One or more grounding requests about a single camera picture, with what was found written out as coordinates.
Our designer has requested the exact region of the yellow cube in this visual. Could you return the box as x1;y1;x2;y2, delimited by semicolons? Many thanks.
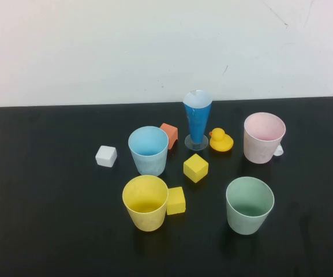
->
166;186;187;216
183;153;209;184

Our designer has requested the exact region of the green plastic cup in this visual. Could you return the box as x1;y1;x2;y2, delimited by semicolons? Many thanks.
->
225;176;275;235

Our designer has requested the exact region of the tall blue cone glass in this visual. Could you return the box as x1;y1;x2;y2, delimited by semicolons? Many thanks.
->
182;89;213;151

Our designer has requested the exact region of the orange arch block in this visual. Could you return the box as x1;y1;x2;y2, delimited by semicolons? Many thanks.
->
159;122;179;151

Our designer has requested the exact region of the pink plastic cup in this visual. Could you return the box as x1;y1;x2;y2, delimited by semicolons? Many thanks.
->
243;112;287;164

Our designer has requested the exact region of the light blue plastic cup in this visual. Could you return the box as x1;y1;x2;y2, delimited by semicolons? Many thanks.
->
128;125;170;177

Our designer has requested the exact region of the yellow rubber duck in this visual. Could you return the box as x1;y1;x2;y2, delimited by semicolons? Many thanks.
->
208;128;234;152

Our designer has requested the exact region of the white cube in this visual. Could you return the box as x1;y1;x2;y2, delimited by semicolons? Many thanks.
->
95;145;118;168

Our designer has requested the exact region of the yellow plastic cup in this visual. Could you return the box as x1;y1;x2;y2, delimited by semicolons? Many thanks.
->
122;174;169;233

